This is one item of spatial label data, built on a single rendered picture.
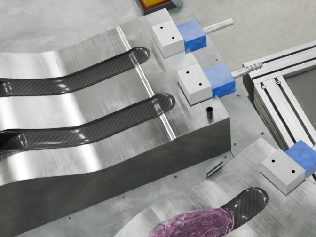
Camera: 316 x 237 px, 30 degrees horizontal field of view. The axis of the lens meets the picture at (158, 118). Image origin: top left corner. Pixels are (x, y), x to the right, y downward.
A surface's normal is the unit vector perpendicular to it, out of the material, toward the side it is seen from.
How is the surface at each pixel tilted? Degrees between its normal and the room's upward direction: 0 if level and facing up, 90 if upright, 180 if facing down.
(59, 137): 27
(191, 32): 0
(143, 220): 4
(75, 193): 90
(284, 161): 0
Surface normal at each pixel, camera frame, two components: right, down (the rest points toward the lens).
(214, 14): -0.12, -0.59
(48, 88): 0.29, -0.68
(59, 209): 0.36, 0.72
